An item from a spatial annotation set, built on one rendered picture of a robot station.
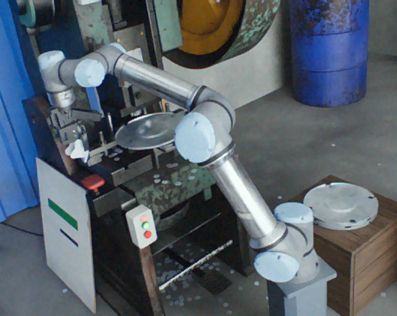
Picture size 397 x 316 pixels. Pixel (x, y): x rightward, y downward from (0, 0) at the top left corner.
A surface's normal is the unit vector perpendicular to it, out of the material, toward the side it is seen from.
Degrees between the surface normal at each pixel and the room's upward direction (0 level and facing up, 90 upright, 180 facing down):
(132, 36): 90
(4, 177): 90
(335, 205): 0
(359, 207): 0
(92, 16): 90
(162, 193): 90
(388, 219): 0
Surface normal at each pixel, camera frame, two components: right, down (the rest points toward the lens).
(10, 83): 0.63, 0.29
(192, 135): -0.49, 0.37
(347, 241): -0.14, -0.87
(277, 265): -0.36, 0.58
